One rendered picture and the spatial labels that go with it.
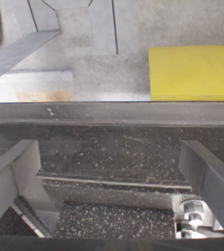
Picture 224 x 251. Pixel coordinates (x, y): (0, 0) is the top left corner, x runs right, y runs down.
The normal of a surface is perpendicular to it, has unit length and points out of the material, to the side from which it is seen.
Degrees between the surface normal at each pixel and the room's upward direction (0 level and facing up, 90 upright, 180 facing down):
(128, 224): 90
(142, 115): 0
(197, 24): 0
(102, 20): 7
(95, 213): 90
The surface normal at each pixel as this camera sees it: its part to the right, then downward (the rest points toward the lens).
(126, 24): 0.04, 0.63
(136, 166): -0.09, -0.76
